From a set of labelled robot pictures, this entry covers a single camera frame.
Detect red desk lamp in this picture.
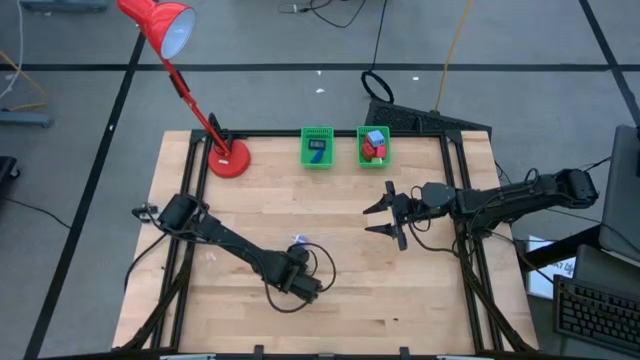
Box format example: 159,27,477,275
117,0,252,180

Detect grey floor base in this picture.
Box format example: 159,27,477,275
0,109,54,129
19,0,109,14

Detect large computer monitor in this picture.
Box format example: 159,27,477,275
598,124,640,264

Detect white floor cable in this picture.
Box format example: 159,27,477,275
0,0,26,101

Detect black computer keyboard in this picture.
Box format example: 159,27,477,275
552,273,640,357

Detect yellow hanging cable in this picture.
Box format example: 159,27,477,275
433,0,474,112

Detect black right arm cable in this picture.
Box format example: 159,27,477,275
407,184,461,259

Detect black aluminium table frame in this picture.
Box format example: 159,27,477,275
113,127,540,360

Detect white paper sheet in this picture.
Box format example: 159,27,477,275
527,234,577,301

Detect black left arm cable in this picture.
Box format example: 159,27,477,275
262,242,337,315

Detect black floor object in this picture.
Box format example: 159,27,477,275
0,154,21,182

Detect black coiled floor cable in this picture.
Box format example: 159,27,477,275
359,0,396,105

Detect thin black floor cable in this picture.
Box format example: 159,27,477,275
0,196,72,231
277,0,362,30

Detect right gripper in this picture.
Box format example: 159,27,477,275
363,180,426,252

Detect yellow floor cable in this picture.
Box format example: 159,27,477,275
0,49,50,112

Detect black perforated floor mat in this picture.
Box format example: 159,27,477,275
363,98,494,135

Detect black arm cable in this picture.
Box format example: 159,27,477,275
262,242,337,315
407,184,461,259

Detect green plastic basket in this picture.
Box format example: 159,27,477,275
299,126,336,170
356,125,394,170

